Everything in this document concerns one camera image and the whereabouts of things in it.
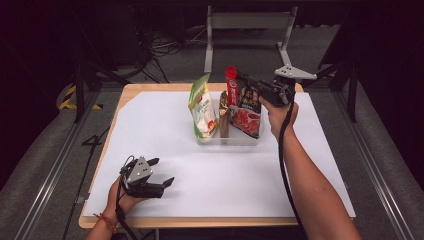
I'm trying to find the grey metal stand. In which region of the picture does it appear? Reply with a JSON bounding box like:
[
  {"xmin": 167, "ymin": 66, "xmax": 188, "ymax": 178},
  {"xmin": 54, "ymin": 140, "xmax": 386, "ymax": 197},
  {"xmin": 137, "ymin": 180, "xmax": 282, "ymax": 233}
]
[{"xmin": 203, "ymin": 4, "xmax": 299, "ymax": 75}]

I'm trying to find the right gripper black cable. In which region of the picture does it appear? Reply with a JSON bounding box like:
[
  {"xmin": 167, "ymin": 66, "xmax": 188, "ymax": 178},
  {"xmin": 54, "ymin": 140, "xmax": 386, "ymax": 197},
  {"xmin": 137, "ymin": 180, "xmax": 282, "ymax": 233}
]
[{"xmin": 278, "ymin": 91, "xmax": 308, "ymax": 240}]

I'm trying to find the red cord bracelet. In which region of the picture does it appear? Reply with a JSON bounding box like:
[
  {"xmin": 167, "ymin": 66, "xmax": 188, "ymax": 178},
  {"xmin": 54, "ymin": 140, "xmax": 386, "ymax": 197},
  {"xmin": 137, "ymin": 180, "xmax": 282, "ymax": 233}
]
[{"xmin": 93, "ymin": 212, "xmax": 118, "ymax": 233}]

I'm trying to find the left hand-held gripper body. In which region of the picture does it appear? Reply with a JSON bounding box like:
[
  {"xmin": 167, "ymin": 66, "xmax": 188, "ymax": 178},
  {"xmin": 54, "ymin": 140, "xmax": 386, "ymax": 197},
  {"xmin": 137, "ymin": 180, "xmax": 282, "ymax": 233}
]
[{"xmin": 119, "ymin": 155, "xmax": 166, "ymax": 199}]

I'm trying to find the person's right hand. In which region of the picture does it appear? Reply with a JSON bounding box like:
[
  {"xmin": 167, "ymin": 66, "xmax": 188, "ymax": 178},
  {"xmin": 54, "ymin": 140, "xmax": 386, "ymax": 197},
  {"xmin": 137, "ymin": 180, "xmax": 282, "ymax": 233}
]
[{"xmin": 259, "ymin": 94, "xmax": 300, "ymax": 141}]

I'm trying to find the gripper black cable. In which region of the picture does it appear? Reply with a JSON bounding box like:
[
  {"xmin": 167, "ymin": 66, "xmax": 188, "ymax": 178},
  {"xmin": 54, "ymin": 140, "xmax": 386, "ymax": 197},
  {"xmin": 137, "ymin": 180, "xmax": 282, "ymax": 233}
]
[
  {"xmin": 278, "ymin": 91, "xmax": 308, "ymax": 240},
  {"xmin": 114, "ymin": 155, "xmax": 141, "ymax": 240}
]

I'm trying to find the red and black food packet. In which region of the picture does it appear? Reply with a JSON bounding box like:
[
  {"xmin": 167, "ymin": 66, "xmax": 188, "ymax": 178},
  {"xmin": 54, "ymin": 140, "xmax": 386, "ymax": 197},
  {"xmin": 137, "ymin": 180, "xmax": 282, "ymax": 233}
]
[{"xmin": 225, "ymin": 65, "xmax": 263, "ymax": 140}]

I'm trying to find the green and white food packet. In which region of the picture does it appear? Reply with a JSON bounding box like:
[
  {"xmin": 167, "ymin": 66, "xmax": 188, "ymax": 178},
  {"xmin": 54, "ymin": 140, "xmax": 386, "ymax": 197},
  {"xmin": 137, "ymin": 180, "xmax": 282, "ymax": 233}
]
[{"xmin": 187, "ymin": 73, "xmax": 219, "ymax": 140}]

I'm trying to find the wooden table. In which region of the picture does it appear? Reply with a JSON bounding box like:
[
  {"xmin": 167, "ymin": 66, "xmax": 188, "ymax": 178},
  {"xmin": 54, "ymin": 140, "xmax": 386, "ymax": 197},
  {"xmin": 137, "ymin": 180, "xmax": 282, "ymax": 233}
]
[{"xmin": 78, "ymin": 82, "xmax": 356, "ymax": 230}]

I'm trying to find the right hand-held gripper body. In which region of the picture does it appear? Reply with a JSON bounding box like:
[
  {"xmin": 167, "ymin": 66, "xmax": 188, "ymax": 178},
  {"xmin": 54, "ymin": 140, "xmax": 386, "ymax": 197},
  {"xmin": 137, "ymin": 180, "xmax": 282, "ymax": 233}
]
[{"xmin": 256, "ymin": 64, "xmax": 318, "ymax": 108}]

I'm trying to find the white table sheet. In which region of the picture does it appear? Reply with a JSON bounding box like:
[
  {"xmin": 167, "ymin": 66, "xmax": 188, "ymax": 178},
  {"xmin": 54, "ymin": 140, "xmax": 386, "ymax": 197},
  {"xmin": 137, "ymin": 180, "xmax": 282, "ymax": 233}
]
[{"xmin": 82, "ymin": 90, "xmax": 356, "ymax": 218}]

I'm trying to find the brown and gold food packet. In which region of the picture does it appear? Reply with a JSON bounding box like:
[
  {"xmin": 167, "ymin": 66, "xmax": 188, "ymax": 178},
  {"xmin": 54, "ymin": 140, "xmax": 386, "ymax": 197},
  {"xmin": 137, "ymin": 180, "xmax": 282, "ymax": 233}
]
[{"xmin": 218, "ymin": 90, "xmax": 232, "ymax": 139}]

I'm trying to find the aluminium floor rail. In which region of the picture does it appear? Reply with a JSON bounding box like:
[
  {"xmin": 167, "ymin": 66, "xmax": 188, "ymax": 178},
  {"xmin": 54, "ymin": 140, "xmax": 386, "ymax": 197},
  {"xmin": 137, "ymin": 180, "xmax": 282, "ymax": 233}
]
[
  {"xmin": 13, "ymin": 89, "xmax": 101, "ymax": 240},
  {"xmin": 333, "ymin": 94, "xmax": 416, "ymax": 240}
]

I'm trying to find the clear plastic container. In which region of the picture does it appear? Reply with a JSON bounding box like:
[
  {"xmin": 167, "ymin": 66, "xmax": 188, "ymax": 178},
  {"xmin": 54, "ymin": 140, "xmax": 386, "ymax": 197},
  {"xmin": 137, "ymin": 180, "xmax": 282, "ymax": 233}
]
[{"xmin": 194, "ymin": 89, "xmax": 264, "ymax": 147}]

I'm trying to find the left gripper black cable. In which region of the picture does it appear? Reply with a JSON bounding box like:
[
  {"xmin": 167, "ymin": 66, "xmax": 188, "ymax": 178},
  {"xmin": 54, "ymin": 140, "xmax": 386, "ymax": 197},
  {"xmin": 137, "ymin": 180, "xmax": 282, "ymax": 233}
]
[{"xmin": 114, "ymin": 155, "xmax": 141, "ymax": 240}]

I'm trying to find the bundle of floor cables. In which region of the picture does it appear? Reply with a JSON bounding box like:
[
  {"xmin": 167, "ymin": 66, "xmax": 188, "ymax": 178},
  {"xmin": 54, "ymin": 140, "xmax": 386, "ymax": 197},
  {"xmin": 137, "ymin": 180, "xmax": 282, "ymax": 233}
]
[{"xmin": 131, "ymin": 18, "xmax": 208, "ymax": 84}]

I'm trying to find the black metal stand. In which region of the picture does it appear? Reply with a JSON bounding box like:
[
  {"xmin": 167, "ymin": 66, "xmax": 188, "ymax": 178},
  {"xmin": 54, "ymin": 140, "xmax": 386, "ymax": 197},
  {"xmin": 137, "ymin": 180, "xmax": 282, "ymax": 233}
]
[
  {"xmin": 71, "ymin": 58, "xmax": 131, "ymax": 124},
  {"xmin": 301, "ymin": 59, "xmax": 360, "ymax": 123}
]

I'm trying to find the person's left hand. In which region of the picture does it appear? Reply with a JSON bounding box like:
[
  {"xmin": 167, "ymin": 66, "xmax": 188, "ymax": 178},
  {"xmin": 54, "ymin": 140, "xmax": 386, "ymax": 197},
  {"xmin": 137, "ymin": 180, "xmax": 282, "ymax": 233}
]
[{"xmin": 105, "ymin": 176, "xmax": 148, "ymax": 219}]

